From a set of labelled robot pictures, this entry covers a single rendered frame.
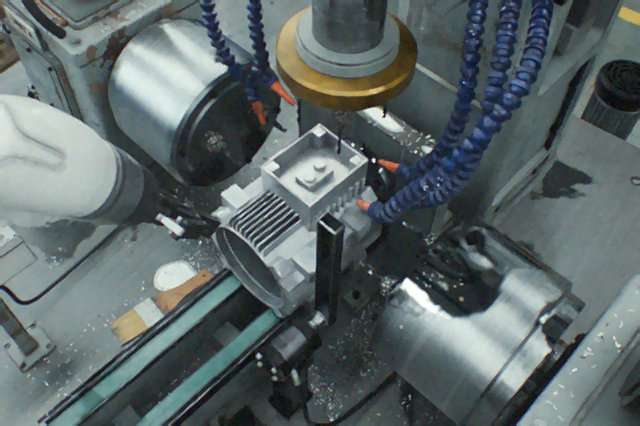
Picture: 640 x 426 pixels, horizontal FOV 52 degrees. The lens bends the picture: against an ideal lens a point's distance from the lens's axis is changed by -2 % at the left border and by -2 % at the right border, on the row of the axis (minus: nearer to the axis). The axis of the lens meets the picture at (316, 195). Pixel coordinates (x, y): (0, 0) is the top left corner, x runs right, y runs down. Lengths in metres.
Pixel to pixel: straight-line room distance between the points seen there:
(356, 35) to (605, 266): 0.79
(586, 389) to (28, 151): 0.65
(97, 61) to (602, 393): 0.92
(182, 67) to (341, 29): 0.38
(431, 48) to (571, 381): 0.52
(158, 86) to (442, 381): 0.62
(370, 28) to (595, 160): 0.86
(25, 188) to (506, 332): 0.56
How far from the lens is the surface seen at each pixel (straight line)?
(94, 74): 1.22
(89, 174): 0.69
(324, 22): 0.80
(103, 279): 1.31
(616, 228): 1.46
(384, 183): 1.07
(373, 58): 0.81
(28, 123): 0.64
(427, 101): 1.11
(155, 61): 1.13
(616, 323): 0.90
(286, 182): 0.99
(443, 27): 1.02
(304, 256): 0.96
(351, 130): 1.08
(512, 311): 0.86
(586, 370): 0.86
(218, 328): 1.17
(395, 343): 0.91
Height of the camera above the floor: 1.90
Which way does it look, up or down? 54 degrees down
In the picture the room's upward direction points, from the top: 2 degrees clockwise
